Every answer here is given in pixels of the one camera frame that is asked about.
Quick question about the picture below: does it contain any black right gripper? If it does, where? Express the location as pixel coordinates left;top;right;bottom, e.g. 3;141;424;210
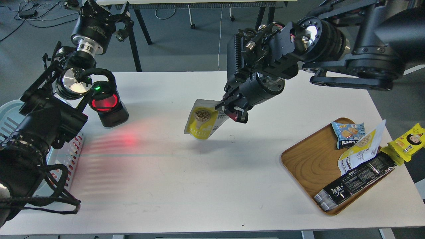
214;72;285;123

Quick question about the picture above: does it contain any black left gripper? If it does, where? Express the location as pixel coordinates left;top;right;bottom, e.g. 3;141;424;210
63;0;134;55

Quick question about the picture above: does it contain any yellow white snack pouch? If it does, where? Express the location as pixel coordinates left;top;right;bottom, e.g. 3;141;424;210
337;119;386;175
184;99;229;140

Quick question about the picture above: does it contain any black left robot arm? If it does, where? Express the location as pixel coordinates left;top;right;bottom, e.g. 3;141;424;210
0;0;134;225

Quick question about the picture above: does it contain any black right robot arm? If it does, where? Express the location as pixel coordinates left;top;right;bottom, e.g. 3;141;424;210
215;0;425;123

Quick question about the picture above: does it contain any blue snack packet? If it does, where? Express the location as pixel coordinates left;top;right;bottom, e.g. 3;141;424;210
331;121;366;149

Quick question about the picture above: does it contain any black snack package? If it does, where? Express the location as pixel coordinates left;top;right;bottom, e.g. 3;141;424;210
313;152;397;211

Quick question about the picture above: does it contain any light blue plastic basket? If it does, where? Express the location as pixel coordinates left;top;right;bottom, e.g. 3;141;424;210
0;100;84;190

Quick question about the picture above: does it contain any yellow cartoon snack packet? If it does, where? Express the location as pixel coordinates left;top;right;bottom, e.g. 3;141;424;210
380;123;425;165

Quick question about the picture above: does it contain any black leg background table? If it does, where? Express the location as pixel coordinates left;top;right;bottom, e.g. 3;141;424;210
129;0;288;72

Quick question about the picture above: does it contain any black barcode scanner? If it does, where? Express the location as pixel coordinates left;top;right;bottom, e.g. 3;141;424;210
89;81;129;128

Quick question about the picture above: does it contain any black power adapter on floor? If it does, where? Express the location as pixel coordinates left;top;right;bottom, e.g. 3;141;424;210
18;9;38;19

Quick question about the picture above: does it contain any wooden tray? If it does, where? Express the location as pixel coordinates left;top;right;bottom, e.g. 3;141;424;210
281;124;390;216

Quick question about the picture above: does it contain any white hanging cable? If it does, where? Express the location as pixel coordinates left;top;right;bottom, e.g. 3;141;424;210
217;7;223;71

